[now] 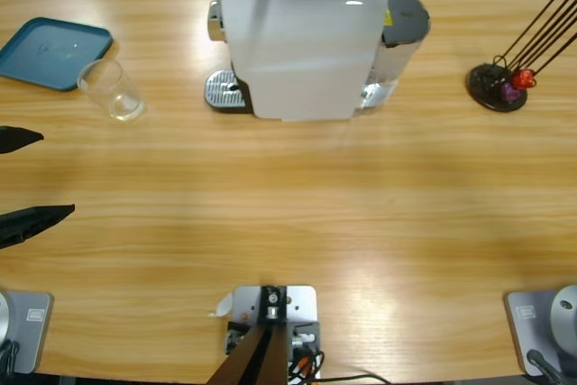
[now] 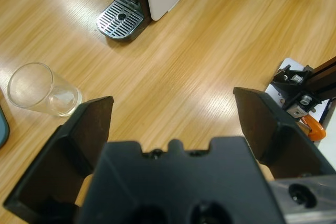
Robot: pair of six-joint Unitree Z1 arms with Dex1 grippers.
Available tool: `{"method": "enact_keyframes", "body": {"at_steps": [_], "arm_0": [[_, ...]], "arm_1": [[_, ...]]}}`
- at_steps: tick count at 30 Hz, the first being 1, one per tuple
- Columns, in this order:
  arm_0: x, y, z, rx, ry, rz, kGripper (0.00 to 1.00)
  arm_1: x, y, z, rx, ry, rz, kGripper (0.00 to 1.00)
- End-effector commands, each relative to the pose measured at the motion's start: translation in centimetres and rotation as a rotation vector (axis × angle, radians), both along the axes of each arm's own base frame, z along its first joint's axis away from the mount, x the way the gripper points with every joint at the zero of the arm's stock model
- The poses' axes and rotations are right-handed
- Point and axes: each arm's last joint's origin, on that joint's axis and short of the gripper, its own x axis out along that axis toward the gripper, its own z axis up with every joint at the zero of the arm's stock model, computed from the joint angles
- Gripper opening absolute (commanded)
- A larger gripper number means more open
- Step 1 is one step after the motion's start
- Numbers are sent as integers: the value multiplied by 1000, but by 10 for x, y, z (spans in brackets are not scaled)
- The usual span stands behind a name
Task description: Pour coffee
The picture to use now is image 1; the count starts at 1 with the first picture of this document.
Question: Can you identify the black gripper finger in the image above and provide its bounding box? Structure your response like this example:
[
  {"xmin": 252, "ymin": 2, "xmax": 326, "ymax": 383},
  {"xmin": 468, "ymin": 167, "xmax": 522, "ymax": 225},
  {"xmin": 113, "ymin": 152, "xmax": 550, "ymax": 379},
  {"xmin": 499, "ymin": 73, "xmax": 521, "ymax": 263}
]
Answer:
[
  {"xmin": 0, "ymin": 125, "xmax": 45, "ymax": 155},
  {"xmin": 0, "ymin": 203, "xmax": 77, "ymax": 250}
]

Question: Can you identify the clear drinking glass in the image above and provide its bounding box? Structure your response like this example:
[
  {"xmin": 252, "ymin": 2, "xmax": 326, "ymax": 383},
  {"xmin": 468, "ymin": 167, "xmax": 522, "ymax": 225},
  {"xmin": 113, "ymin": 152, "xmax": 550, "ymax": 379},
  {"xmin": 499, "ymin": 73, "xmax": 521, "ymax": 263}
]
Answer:
[{"xmin": 77, "ymin": 59, "xmax": 145, "ymax": 123}]

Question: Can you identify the white capsule coffee machine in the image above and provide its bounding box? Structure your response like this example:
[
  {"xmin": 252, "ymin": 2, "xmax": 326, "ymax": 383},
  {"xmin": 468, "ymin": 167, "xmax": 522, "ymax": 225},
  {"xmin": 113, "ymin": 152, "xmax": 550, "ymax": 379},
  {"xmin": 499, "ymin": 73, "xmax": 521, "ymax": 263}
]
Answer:
[{"xmin": 206, "ymin": 0, "xmax": 389, "ymax": 124}]

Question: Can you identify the purple coffee capsule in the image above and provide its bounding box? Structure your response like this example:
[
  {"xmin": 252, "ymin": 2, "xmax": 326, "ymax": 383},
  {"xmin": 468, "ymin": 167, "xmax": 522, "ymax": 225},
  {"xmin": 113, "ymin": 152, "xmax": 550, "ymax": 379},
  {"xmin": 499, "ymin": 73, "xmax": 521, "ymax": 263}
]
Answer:
[{"xmin": 500, "ymin": 81, "xmax": 522, "ymax": 105}]

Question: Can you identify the red coffee capsule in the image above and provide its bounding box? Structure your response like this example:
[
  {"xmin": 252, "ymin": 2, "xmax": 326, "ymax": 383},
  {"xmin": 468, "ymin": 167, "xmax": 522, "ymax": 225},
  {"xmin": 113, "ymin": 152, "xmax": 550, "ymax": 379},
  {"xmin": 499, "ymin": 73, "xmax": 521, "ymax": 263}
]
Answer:
[{"xmin": 511, "ymin": 68, "xmax": 537, "ymax": 91}]

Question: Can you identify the teal plastic tray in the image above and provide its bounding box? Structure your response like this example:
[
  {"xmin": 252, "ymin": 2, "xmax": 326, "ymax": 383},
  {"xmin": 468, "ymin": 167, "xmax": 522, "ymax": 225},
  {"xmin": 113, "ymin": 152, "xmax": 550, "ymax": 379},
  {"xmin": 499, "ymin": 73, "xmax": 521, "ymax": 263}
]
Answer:
[{"xmin": 0, "ymin": 17, "xmax": 114, "ymax": 93}]

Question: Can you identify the clear water tank dark lid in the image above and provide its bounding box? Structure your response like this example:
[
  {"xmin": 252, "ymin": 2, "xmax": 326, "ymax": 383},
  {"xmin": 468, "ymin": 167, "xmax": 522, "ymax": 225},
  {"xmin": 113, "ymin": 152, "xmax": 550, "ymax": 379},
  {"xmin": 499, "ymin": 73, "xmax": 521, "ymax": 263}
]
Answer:
[{"xmin": 360, "ymin": 0, "xmax": 432, "ymax": 110}]

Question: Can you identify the metal grille drip tray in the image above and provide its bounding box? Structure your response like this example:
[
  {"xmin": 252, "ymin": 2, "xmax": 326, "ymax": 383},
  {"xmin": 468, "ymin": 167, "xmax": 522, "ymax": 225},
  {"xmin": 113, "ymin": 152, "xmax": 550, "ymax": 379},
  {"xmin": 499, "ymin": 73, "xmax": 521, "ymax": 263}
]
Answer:
[{"xmin": 205, "ymin": 69, "xmax": 253, "ymax": 115}]

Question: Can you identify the white paper tape strip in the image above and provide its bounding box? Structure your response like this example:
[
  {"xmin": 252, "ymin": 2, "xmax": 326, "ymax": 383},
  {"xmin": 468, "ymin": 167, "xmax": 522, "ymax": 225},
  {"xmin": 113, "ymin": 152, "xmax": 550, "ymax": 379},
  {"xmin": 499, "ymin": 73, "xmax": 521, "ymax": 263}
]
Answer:
[{"xmin": 206, "ymin": 292, "xmax": 234, "ymax": 318}]

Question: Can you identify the black capsule holder with rods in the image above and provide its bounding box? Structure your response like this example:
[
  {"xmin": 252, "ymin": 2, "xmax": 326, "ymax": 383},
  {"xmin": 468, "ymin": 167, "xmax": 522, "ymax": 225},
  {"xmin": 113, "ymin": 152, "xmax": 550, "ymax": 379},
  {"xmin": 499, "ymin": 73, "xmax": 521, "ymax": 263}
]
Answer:
[{"xmin": 467, "ymin": 0, "xmax": 577, "ymax": 114}]

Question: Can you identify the grey base plate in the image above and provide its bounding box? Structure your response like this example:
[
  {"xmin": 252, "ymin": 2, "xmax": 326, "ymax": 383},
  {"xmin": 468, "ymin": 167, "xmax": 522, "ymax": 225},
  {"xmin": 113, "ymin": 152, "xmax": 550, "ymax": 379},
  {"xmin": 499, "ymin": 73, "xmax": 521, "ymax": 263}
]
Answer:
[
  {"xmin": 503, "ymin": 289, "xmax": 577, "ymax": 377},
  {"xmin": 0, "ymin": 289, "xmax": 54, "ymax": 375}
]

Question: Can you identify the black base cable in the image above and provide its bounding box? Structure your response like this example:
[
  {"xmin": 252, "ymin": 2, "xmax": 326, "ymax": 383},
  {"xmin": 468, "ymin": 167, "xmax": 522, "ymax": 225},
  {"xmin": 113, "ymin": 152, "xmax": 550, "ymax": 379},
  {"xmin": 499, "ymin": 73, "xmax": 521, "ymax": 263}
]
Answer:
[
  {"xmin": 0, "ymin": 339, "xmax": 22, "ymax": 375},
  {"xmin": 526, "ymin": 348, "xmax": 567, "ymax": 385}
]

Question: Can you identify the dark camera mount post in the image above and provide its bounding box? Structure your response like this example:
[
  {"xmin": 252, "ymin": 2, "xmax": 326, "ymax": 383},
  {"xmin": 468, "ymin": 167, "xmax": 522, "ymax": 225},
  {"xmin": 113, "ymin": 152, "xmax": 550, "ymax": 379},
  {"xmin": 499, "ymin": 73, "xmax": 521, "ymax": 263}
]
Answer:
[{"xmin": 209, "ymin": 284, "xmax": 289, "ymax": 385}]

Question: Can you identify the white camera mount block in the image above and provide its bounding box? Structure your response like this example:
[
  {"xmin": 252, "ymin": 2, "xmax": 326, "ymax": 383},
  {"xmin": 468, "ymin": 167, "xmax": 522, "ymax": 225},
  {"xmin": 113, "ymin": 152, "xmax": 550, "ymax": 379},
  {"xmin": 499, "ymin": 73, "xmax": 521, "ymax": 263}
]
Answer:
[{"xmin": 224, "ymin": 284, "xmax": 321, "ymax": 381}]

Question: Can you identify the orange and black cable bundle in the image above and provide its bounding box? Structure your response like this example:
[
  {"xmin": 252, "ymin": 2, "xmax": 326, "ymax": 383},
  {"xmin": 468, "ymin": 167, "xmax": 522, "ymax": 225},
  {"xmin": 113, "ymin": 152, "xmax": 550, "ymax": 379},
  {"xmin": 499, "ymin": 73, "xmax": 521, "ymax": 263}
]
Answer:
[{"xmin": 287, "ymin": 348, "xmax": 325, "ymax": 385}]

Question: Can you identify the thin black cable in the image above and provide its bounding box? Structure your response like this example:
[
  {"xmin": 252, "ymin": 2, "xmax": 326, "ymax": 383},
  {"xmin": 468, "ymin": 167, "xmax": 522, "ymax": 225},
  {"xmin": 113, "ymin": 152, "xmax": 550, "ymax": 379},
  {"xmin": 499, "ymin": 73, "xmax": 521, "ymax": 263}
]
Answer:
[{"xmin": 315, "ymin": 373, "xmax": 391, "ymax": 385}]

